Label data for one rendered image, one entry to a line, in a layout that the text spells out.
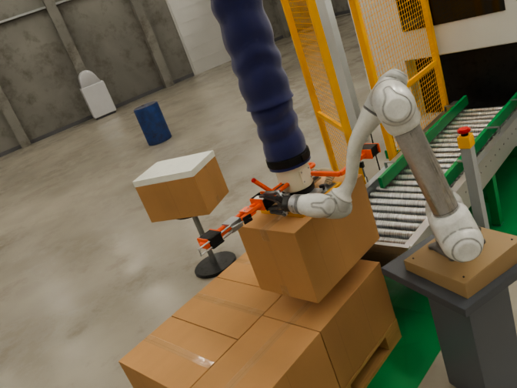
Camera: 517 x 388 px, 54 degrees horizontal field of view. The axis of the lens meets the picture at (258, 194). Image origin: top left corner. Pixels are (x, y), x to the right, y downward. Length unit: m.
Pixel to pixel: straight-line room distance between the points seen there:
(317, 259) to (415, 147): 0.82
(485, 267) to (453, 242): 0.24
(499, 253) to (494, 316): 0.37
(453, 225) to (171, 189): 2.62
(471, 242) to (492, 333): 0.66
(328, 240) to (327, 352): 0.56
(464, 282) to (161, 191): 2.71
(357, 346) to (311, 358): 0.39
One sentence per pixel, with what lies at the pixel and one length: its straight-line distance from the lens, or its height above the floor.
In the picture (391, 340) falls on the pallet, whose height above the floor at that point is 0.06.
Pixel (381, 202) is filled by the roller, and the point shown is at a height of 0.54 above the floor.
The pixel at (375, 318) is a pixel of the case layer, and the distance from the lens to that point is 2.95.
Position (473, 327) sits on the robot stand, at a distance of 2.46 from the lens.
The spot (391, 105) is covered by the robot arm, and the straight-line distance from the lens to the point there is 1.80.
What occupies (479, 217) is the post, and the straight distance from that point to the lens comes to 3.26.
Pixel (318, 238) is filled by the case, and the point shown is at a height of 0.96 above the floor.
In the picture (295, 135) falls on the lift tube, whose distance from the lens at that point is 2.43.
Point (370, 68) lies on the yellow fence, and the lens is 3.95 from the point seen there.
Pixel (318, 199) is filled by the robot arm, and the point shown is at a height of 1.24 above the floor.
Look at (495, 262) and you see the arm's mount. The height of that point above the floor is 0.82.
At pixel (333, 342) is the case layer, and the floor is 0.42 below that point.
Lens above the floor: 2.11
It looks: 21 degrees down
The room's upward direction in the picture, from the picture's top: 20 degrees counter-clockwise
